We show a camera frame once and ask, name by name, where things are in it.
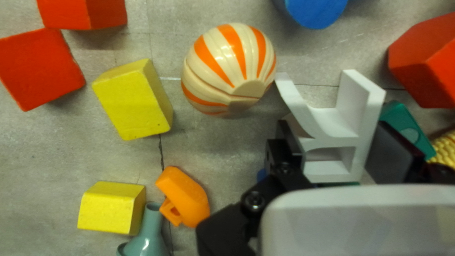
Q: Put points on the teal wedge toy block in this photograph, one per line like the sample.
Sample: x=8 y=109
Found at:
x=405 y=122

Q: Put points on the yellow toy block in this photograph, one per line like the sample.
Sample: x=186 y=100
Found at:
x=106 y=209
x=135 y=103

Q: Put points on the yellow toy corn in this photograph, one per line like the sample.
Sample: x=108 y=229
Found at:
x=444 y=149

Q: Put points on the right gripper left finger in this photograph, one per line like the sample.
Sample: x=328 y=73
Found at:
x=284 y=167

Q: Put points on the round blue toy block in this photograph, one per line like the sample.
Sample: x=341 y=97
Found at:
x=312 y=12

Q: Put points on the orange striped toy ball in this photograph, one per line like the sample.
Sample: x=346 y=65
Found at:
x=220 y=71

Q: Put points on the red toy block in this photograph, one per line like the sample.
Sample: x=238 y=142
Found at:
x=426 y=60
x=35 y=67
x=81 y=12

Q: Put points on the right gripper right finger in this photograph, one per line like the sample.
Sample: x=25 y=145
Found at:
x=391 y=156

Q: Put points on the white plastic bracket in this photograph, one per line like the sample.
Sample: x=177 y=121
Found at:
x=359 y=117

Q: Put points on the orange toy piece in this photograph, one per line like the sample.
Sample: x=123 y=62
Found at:
x=185 y=195

